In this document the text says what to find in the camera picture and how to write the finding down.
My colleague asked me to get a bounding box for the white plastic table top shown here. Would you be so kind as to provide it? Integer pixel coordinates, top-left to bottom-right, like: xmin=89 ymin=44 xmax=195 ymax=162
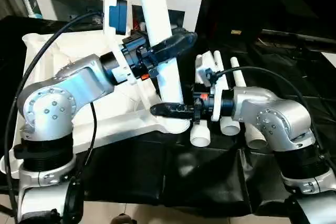
xmin=0 ymin=33 xmax=192 ymax=176

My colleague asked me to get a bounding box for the black work surface mat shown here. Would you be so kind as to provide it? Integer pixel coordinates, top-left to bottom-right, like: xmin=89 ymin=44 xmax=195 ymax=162
xmin=0 ymin=15 xmax=336 ymax=219

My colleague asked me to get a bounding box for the white flat side panel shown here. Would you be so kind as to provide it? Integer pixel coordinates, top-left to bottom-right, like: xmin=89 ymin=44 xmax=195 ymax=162
xmin=321 ymin=51 xmax=336 ymax=67

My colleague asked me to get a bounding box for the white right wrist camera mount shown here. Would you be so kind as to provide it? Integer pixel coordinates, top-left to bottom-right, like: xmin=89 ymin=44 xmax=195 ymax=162
xmin=195 ymin=51 xmax=224 ymax=125

